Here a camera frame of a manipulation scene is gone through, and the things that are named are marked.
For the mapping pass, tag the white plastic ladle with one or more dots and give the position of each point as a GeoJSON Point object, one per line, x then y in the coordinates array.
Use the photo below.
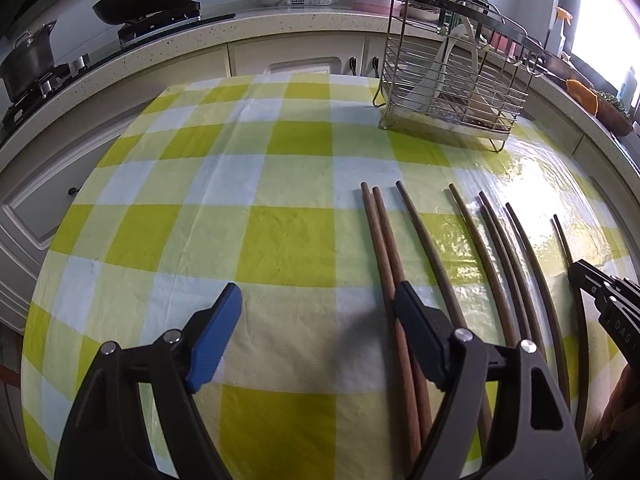
{"type": "Point", "coordinates": [430, 85]}

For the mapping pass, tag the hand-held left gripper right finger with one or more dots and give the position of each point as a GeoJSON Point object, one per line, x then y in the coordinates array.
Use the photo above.
{"type": "Point", "coordinates": [415, 325]}

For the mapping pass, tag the black gas stove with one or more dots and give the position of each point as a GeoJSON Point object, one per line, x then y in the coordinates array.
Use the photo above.
{"type": "Point", "coordinates": [165, 22]}

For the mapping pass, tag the person's right hand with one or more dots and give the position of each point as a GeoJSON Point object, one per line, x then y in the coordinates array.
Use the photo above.
{"type": "Point", "coordinates": [622, 405]}

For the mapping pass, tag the white bottle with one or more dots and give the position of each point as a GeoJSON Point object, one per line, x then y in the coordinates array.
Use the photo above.
{"type": "Point", "coordinates": [628, 87]}

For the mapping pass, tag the wicker basket with greens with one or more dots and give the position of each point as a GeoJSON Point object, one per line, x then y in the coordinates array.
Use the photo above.
{"type": "Point", "coordinates": [614, 112]}

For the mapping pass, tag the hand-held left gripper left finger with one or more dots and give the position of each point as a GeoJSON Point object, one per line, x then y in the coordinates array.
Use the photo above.
{"type": "Point", "coordinates": [215, 340]}

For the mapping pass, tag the white kitchen counter cabinet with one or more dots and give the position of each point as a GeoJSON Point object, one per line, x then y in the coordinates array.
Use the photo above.
{"type": "Point", "coordinates": [300, 30]}

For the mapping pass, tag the yellow spray bottle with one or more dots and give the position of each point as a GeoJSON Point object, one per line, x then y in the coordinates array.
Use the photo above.
{"type": "Point", "coordinates": [562, 15]}

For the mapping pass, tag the steel cooking pot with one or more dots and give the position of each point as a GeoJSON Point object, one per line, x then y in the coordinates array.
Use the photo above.
{"type": "Point", "coordinates": [25, 65]}

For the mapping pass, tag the window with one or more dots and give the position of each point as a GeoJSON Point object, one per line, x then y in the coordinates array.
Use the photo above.
{"type": "Point", "coordinates": [600, 10]}

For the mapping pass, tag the cream plastic spoon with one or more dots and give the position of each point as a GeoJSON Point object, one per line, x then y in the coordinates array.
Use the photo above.
{"type": "Point", "coordinates": [467, 35]}

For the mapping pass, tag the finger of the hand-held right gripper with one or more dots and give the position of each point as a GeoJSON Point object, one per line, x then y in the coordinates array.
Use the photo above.
{"type": "Point", "coordinates": [600, 280]}
{"type": "Point", "coordinates": [622, 325]}

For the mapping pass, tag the green checked tablecloth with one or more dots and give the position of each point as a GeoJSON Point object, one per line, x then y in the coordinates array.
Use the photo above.
{"type": "Point", "coordinates": [280, 240]}

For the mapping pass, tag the dark metal tray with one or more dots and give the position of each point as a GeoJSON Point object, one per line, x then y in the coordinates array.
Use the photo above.
{"type": "Point", "coordinates": [562, 67]}

